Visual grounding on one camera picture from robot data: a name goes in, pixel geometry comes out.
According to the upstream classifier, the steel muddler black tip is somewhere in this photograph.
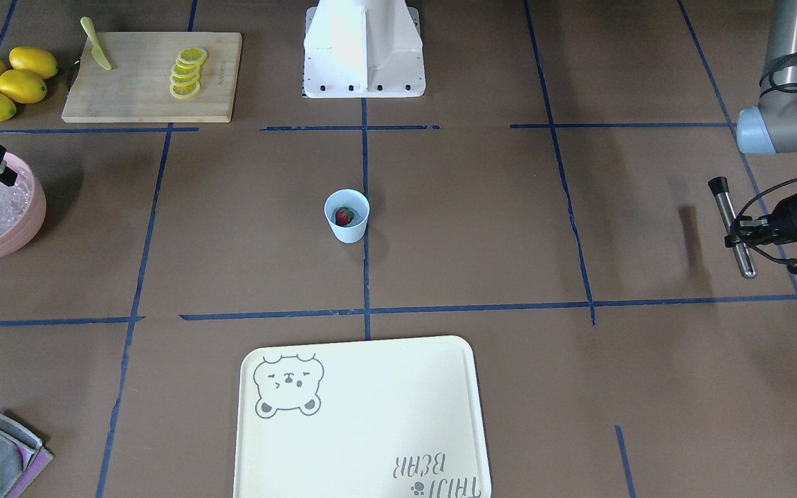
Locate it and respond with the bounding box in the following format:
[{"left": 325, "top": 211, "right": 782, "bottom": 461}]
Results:
[{"left": 708, "top": 176, "right": 758, "bottom": 279}]

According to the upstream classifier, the red strawberry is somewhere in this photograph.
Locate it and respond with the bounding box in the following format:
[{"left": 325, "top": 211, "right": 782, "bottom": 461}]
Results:
[{"left": 333, "top": 207, "right": 356, "bottom": 227}]

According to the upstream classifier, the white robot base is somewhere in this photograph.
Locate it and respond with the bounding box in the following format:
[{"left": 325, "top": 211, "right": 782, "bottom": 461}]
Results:
[{"left": 302, "top": 1, "right": 426, "bottom": 99}]

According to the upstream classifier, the light blue cup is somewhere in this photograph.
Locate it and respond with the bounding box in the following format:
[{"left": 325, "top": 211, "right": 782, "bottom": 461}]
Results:
[{"left": 324, "top": 189, "right": 370, "bottom": 243}]

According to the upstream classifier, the pink bowl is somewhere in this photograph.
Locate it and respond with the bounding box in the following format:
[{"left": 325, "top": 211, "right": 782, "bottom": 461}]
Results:
[{"left": 0, "top": 154, "right": 46, "bottom": 257}]

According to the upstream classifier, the wooden cutting board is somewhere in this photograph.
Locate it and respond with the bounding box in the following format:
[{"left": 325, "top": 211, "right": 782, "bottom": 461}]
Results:
[{"left": 62, "top": 32, "right": 243, "bottom": 123}]

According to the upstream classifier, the yellow green knife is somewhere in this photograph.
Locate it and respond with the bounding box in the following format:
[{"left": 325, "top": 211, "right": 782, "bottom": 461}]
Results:
[{"left": 80, "top": 17, "right": 113, "bottom": 71}]

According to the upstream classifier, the lemon slice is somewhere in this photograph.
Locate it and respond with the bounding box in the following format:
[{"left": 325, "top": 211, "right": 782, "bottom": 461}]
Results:
[
  {"left": 175, "top": 46, "right": 208, "bottom": 67},
  {"left": 169, "top": 81, "right": 201, "bottom": 99}
]

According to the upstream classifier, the cream bear tray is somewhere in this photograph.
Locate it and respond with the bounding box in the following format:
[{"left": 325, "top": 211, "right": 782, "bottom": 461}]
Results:
[{"left": 232, "top": 336, "right": 493, "bottom": 497}]

